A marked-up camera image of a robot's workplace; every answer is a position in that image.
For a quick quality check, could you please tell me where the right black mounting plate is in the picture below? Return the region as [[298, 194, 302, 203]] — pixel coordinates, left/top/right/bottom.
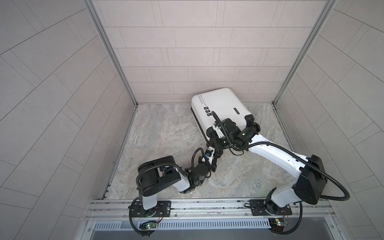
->
[[249, 199, 293, 216]]

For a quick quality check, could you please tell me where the left aluminium corner post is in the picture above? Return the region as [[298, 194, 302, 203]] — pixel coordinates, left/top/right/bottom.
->
[[83, 0, 138, 106]]

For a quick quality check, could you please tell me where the left green circuit board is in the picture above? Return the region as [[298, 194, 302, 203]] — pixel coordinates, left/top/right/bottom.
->
[[140, 221, 157, 230]]

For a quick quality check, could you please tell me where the right green circuit board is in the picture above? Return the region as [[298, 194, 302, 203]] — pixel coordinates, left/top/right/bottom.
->
[[268, 218, 289, 233]]

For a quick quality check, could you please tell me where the black mounting plate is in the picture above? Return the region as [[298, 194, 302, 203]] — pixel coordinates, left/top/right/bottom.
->
[[129, 201, 171, 218], [249, 199, 293, 216]]

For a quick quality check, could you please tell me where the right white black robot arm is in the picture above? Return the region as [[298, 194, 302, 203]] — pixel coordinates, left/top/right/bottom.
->
[[212, 112, 350, 215]]

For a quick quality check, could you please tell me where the right aluminium corner post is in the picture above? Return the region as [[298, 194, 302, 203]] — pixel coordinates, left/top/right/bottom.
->
[[273, 0, 337, 105]]

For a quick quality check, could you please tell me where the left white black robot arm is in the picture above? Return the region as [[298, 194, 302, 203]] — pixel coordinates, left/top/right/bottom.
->
[[129, 147, 223, 237]]

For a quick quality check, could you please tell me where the green circuit board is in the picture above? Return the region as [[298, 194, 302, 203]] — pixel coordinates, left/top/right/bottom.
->
[[268, 218, 289, 233], [140, 221, 157, 230]]

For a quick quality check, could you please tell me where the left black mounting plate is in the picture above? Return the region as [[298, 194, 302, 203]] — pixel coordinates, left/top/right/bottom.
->
[[129, 201, 171, 218]]

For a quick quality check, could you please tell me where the aluminium corner post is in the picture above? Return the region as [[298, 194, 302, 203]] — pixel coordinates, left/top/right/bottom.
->
[[83, 0, 138, 106], [273, 0, 337, 105]]

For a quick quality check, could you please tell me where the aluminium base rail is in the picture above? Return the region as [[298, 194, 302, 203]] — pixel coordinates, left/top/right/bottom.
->
[[76, 198, 347, 240]]

